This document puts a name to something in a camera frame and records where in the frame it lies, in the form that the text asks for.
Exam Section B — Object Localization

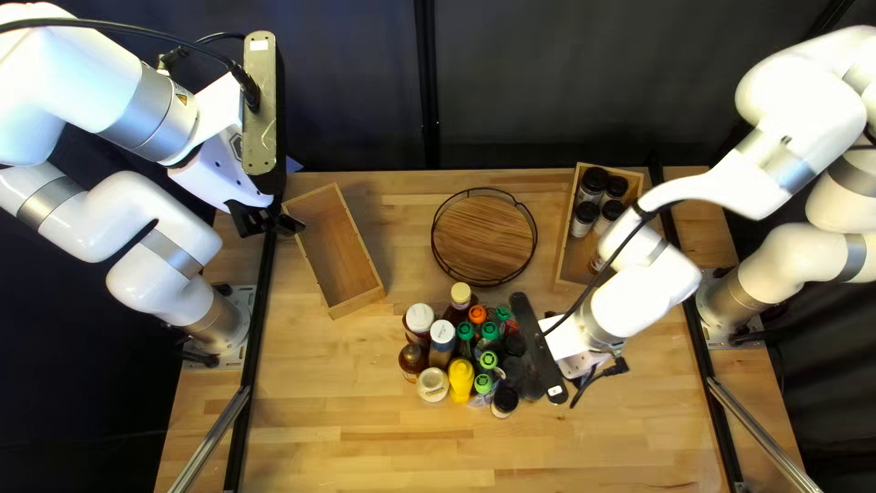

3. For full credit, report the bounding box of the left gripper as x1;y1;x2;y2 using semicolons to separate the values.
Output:
167;72;308;239

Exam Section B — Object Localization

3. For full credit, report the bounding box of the long wooden box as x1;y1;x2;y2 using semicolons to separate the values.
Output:
281;182;386;321

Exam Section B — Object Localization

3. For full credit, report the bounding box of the dark sauce bottle beige lid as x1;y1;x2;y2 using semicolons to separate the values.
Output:
441;281;475;326

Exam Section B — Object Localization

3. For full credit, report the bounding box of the amber bottle with orange label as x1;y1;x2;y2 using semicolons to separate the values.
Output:
398;342;427;384

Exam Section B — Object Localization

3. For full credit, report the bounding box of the cream white squeeze bottle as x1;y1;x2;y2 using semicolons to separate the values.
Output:
416;367;450;405

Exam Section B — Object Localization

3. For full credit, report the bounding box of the black cable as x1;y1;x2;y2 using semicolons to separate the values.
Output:
0;17;263;115
541;202;661;409

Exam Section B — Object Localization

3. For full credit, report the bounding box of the yellow mustard bottle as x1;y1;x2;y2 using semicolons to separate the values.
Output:
448;357;476;405

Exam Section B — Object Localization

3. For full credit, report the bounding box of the red pouch with green cap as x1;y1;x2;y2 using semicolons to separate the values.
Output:
494;304;521;336

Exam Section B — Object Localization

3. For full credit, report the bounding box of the red sauce bottle white cap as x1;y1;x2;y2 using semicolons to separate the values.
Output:
402;303;436;346

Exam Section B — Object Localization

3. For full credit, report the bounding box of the dressing bottle with blue cap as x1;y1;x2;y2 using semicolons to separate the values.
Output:
428;319;457;369

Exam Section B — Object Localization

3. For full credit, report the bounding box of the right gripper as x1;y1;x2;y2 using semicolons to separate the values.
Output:
539;315;621;379

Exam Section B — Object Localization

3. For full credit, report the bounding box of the narrow wooden box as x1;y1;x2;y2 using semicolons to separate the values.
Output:
553;162;646;290

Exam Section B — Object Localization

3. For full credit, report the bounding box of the round black wire rack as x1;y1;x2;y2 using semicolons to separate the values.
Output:
430;187;539;288

